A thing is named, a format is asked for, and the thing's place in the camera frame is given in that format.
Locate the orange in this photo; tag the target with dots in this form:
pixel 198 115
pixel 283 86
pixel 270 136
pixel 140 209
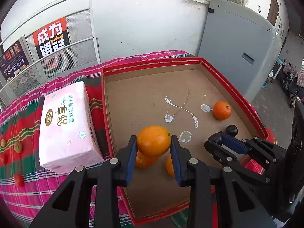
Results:
pixel 144 162
pixel 169 166
pixel 221 110
pixel 153 141

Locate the red cardboard box tray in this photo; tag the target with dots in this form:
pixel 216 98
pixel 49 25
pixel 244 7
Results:
pixel 177 94

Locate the purple cookbook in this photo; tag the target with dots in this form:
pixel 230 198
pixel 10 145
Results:
pixel 14 60

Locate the pink tissue pack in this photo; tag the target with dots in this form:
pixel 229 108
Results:
pixel 67 137

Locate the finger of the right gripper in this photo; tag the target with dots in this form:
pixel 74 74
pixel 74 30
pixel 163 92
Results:
pixel 263 152
pixel 227 159

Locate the brown kiwi far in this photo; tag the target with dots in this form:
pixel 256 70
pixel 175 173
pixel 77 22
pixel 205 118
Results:
pixel 3 143

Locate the grey metal cabinet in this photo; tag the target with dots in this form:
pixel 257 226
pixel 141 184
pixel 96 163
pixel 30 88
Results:
pixel 241 44

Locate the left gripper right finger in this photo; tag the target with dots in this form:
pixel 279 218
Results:
pixel 219 197

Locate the brown kiwi near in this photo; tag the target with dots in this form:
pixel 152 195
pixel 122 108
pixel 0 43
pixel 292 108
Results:
pixel 18 147

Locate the brown kiwi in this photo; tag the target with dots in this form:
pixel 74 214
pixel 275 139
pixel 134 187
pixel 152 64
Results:
pixel 3 143
pixel 18 147

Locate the red black poster book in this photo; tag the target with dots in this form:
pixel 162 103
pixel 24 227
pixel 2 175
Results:
pixel 51 37

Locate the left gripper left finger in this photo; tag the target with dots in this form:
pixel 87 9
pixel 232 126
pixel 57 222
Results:
pixel 69 205

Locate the dark plum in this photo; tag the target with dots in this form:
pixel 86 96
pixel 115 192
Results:
pixel 232 130

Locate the red tomato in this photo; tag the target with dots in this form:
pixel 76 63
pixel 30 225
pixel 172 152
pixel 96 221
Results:
pixel 18 179
pixel 3 159

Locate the white metal mesh rack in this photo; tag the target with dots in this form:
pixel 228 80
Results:
pixel 82 51

